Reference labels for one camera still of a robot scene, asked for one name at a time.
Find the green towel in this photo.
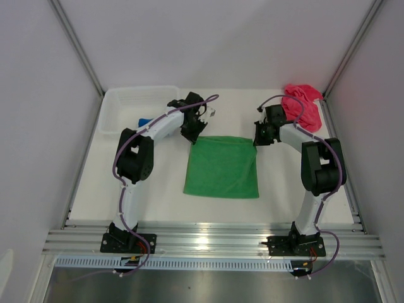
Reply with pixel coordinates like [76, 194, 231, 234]
[183, 136, 259, 199]

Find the blue towel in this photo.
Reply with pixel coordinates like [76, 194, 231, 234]
[138, 118, 153, 128]

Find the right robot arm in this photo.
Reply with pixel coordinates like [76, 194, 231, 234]
[253, 105, 347, 255]

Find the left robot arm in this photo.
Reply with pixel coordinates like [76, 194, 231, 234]
[107, 92, 218, 253]

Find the pink towel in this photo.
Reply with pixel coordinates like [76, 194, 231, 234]
[281, 84, 323, 133]

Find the white plastic basket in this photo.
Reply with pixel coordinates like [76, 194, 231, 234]
[97, 85, 180, 138]

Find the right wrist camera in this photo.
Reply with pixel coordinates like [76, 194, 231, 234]
[257, 106, 266, 122]

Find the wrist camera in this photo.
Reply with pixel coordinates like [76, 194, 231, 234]
[201, 107, 215, 123]
[257, 106, 266, 122]

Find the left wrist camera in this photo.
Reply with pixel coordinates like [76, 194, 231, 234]
[201, 107, 215, 123]

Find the aluminium frame post right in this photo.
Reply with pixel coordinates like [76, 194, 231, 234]
[321, 0, 388, 98]

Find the aluminium frame post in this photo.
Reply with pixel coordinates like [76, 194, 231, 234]
[49, 0, 107, 98]
[321, 0, 388, 98]

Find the aluminium frame rail right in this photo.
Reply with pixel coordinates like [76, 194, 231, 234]
[319, 100, 368, 235]

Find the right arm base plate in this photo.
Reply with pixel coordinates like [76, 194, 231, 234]
[261, 234, 326, 257]

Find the aluminium front rail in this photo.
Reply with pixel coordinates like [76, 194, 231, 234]
[42, 220, 386, 260]

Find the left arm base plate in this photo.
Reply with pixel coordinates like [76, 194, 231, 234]
[100, 233, 148, 254]

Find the slotted cable duct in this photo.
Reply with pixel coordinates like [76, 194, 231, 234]
[54, 255, 293, 272]

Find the aluminium frame post left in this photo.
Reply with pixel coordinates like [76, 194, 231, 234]
[49, 0, 107, 98]

